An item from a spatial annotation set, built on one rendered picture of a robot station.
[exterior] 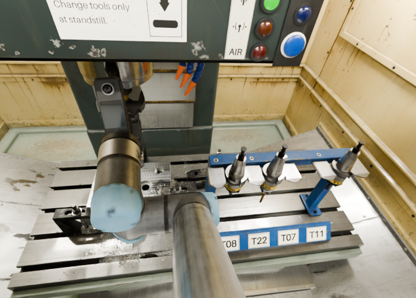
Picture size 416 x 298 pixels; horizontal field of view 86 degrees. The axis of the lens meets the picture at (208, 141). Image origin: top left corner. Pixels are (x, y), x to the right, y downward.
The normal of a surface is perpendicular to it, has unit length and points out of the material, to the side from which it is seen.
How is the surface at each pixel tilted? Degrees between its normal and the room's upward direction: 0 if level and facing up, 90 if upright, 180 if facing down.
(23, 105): 90
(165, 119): 91
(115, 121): 64
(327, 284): 24
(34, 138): 0
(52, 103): 90
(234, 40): 90
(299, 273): 7
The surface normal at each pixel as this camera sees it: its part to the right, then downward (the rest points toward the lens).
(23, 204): 0.47, -0.68
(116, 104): 0.18, 0.31
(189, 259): -0.47, -0.87
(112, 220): 0.21, 0.74
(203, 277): -0.15, -0.98
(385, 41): -0.99, 0.04
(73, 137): 0.07, -0.72
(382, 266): -0.34, -0.63
